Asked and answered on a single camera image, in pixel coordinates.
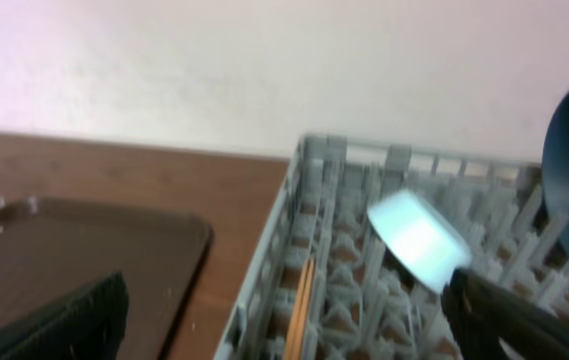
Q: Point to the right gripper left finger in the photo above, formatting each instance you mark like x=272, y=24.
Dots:
x=87, y=323

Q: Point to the light blue bowl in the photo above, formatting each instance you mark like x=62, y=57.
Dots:
x=420, y=238

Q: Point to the grey dishwasher rack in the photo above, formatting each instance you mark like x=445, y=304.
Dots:
x=361, y=306

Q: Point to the brown serving tray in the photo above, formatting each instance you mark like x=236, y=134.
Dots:
x=49, y=247

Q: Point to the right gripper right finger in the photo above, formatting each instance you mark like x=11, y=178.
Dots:
x=482, y=316

